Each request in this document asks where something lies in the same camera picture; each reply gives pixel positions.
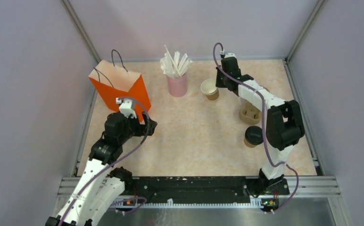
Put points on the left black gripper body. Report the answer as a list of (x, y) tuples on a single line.
[(133, 127)]

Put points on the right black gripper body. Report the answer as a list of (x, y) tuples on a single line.
[(221, 79)]

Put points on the orange paper bag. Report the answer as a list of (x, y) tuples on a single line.
[(112, 81)]

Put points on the black plastic cup lid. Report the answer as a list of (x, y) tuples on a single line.
[(254, 135)]

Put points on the brown paper coffee cup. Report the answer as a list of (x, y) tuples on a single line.
[(248, 144)]

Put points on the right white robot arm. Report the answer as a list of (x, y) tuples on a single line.
[(281, 124)]

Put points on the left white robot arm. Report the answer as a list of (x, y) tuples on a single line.
[(101, 183)]

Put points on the stack of brown paper cups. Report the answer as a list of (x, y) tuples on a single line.
[(209, 89)]

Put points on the pink cylindrical straw holder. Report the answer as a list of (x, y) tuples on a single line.
[(177, 87)]

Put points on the bundle of white wrapped straws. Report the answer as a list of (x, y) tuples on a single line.
[(175, 66)]

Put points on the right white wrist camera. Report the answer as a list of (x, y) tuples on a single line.
[(224, 55)]

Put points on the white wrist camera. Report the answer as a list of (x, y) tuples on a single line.
[(224, 55), (127, 107)]

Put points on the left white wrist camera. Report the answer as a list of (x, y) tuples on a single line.
[(127, 107)]

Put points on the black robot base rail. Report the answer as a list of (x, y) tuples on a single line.
[(202, 190)]

